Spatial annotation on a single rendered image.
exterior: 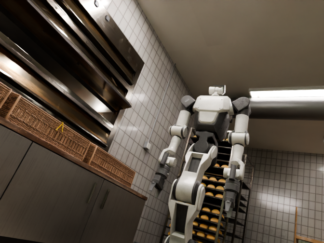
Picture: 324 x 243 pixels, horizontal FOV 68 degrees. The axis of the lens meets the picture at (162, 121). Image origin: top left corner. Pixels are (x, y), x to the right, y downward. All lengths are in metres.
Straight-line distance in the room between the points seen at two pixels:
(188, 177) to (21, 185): 0.92
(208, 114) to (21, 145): 1.19
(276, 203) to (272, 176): 0.53
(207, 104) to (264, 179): 3.84
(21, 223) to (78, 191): 0.35
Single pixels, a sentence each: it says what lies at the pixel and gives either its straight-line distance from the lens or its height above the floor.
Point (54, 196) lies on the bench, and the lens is 1.56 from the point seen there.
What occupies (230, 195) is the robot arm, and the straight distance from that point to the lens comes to 1.55.
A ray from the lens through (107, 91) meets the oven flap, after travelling 2.44.
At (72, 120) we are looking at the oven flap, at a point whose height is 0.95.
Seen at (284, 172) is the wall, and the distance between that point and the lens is 5.52.
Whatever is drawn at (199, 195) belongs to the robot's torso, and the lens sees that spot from 1.51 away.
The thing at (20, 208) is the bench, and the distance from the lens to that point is 1.46.
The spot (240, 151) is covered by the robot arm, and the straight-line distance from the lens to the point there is 1.70.
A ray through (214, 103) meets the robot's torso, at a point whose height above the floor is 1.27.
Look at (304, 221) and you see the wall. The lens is 5.29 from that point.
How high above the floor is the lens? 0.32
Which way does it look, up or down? 24 degrees up
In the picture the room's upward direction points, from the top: 18 degrees clockwise
